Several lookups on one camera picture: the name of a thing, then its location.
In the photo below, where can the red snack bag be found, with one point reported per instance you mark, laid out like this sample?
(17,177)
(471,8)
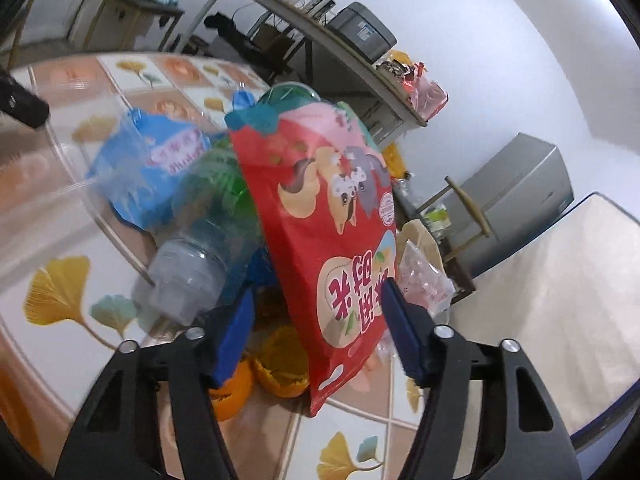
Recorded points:
(320,240)

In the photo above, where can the grey refrigerator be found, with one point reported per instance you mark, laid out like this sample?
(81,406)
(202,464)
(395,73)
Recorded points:
(515,200)

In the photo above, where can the grey rice cooker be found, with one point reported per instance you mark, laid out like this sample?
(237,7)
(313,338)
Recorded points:
(362,30)

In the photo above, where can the green white carton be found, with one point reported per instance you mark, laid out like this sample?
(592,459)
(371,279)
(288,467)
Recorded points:
(434,217)

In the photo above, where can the long grey metal table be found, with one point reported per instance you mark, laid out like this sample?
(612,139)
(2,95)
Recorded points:
(350,67)

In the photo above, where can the blue plastic bag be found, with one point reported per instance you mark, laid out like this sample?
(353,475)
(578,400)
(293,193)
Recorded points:
(135,175)

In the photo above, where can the green plastic bottle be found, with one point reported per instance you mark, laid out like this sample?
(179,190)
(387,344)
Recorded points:
(287,94)

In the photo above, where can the yellow plastic bag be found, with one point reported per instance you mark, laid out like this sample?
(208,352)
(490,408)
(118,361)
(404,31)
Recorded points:
(394,160)

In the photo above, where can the small silver appliance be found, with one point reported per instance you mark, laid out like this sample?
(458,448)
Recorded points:
(317,7)

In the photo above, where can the dark side table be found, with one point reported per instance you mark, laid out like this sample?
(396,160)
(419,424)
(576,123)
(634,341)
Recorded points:
(145,12)

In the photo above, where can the clear pink plastic bag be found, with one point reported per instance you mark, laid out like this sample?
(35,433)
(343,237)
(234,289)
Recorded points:
(425,280)

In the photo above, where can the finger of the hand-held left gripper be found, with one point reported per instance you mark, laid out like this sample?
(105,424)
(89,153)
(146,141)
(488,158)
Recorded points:
(22,102)

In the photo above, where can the wooden chair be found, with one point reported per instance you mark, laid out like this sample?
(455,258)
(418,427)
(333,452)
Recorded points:
(472,205)

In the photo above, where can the orange peel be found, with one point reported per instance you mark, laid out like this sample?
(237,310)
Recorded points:
(232,395)

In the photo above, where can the orange fruit pieces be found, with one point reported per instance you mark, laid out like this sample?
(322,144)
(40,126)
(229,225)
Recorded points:
(282,365)

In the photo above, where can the dark cloth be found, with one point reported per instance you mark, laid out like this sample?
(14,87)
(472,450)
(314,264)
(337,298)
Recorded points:
(225,27)

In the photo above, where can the table with patterned tablecloth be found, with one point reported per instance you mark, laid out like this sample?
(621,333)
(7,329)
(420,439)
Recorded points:
(60,240)

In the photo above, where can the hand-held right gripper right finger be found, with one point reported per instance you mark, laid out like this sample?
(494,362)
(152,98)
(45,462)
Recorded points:
(404,332)

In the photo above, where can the clear plastic bottle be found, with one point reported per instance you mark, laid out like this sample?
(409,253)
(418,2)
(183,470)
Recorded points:
(195,260)

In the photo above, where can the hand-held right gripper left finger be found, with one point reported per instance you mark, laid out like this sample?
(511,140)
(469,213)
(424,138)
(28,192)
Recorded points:
(234,332)

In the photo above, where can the pile of red snack bags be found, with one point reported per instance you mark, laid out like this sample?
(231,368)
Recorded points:
(420,85)

